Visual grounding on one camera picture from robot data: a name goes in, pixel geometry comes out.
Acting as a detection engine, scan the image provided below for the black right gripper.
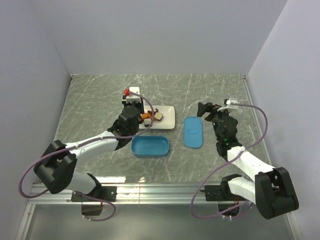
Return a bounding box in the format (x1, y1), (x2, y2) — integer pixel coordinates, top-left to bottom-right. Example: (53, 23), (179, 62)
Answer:
(197, 102), (231, 142)

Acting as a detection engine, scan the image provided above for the orange shrimp food piece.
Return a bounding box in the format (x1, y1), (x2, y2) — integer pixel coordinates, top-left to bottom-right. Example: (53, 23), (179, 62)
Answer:
(141, 112), (152, 121)

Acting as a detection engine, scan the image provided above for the blue lunch box container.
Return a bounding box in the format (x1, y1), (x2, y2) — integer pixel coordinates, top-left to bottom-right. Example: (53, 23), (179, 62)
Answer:
(131, 135), (170, 158)

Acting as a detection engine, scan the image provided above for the tan topped sushi piece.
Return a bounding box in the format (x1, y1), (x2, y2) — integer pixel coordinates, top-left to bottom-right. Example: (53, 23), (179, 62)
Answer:
(154, 112), (164, 122)

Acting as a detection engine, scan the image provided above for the white topped sushi piece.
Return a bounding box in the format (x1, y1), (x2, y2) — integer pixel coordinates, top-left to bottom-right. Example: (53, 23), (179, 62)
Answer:
(143, 118), (152, 127)

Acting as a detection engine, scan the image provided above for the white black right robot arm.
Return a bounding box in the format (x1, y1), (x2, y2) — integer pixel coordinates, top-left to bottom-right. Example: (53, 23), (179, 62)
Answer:
(197, 98), (300, 220)

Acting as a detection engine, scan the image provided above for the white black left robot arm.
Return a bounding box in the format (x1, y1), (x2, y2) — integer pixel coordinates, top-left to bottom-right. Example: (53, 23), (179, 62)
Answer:
(33, 105), (141, 201)

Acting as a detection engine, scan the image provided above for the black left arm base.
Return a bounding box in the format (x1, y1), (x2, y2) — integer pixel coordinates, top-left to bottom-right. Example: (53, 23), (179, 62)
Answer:
(71, 186), (117, 217)

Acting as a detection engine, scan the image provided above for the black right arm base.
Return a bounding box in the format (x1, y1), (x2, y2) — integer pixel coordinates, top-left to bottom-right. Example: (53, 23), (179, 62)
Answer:
(200, 174), (245, 212)

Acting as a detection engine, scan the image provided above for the blue lunch box lid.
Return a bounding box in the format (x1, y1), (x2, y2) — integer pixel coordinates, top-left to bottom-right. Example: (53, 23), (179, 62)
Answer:
(183, 116), (203, 149)

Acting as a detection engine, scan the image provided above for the white rectangular plate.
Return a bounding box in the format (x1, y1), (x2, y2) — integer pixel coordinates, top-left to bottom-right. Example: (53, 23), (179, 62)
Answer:
(150, 105), (176, 130)

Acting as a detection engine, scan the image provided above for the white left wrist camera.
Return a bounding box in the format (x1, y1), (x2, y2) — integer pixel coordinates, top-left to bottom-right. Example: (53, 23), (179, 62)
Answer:
(121, 87), (144, 114)

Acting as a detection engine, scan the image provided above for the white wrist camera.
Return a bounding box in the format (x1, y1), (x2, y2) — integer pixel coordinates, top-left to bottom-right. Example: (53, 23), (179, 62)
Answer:
(217, 97), (239, 112)
(121, 87), (144, 114)

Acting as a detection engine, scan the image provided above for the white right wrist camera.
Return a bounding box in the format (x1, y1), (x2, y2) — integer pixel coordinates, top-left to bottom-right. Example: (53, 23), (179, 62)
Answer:
(217, 97), (239, 112)

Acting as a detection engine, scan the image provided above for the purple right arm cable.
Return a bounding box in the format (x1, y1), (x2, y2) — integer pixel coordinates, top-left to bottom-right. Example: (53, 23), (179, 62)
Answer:
(190, 102), (270, 221)

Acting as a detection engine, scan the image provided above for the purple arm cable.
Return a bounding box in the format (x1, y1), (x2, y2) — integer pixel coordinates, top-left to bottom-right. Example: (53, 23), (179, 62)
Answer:
(190, 102), (270, 221)
(19, 91), (154, 222)

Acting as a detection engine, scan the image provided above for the aluminium front rail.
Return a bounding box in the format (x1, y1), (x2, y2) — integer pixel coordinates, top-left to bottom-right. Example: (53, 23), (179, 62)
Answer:
(27, 181), (253, 206)

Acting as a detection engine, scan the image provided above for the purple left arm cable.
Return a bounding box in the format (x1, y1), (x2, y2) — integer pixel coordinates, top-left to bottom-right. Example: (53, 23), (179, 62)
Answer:
(19, 91), (154, 222)

